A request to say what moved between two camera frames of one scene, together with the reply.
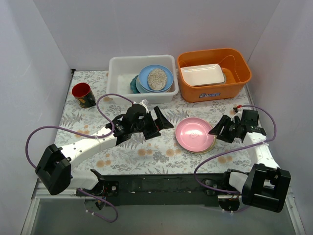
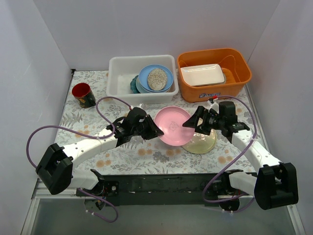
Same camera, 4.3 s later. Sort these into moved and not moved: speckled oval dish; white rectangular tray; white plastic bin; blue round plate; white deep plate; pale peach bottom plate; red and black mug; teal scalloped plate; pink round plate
Moved: pink round plate; pale peach bottom plate
Not moved: speckled oval dish; red and black mug; white rectangular tray; teal scalloped plate; blue round plate; white deep plate; white plastic bin
